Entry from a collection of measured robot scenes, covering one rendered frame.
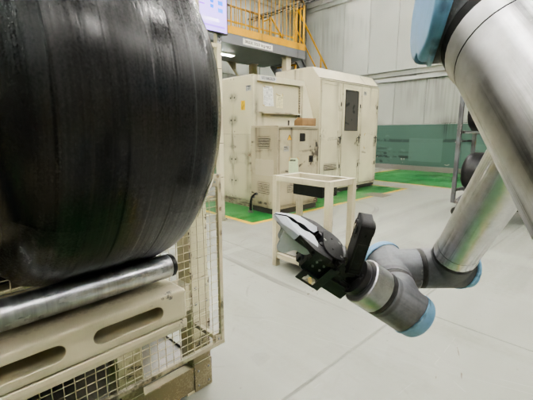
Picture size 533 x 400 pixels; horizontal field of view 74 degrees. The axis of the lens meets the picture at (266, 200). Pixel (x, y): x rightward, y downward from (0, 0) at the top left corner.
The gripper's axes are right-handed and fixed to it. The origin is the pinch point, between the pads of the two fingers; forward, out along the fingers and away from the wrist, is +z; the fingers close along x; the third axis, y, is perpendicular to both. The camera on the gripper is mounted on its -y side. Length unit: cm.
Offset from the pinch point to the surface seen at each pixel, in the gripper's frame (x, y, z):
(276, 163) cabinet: 394, 152, -81
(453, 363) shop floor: 69, 53, -146
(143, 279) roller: -7.8, 21.9, 13.5
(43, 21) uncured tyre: -13.6, -10.7, 38.5
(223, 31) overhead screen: 417, 61, 69
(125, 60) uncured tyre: -9.4, -10.6, 31.0
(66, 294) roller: -16.2, 23.2, 22.4
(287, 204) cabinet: 387, 191, -132
